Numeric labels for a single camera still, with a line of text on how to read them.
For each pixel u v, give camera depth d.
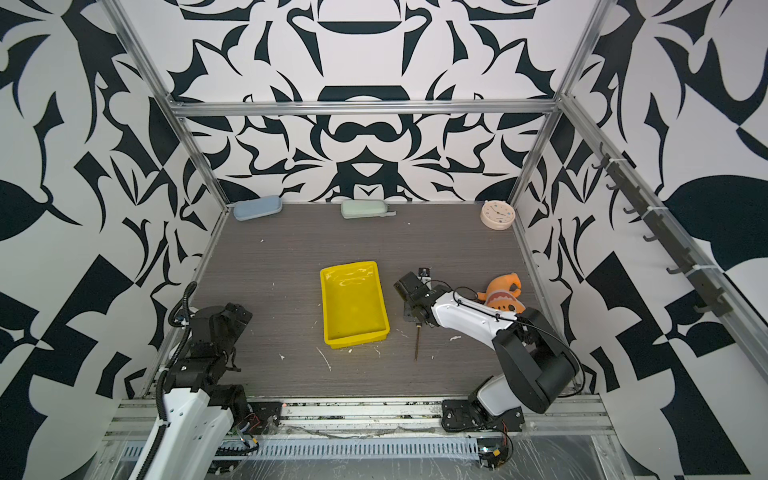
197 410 0.53
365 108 0.89
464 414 0.74
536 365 0.44
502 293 0.88
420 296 0.66
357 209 1.16
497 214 1.15
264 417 0.74
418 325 0.87
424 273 0.81
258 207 1.16
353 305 0.92
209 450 0.57
